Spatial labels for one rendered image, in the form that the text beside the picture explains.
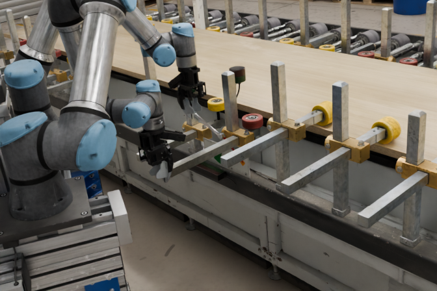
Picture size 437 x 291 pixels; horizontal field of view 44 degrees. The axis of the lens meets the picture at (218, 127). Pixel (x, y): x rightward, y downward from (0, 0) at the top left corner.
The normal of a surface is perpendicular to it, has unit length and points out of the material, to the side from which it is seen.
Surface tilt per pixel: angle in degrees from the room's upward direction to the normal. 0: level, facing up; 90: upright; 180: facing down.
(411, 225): 90
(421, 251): 0
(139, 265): 0
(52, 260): 90
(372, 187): 90
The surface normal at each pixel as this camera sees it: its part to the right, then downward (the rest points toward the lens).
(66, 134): -0.21, -0.36
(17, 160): -0.15, 0.43
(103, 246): 0.31, 0.35
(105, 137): 0.96, 0.11
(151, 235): -0.09, -0.91
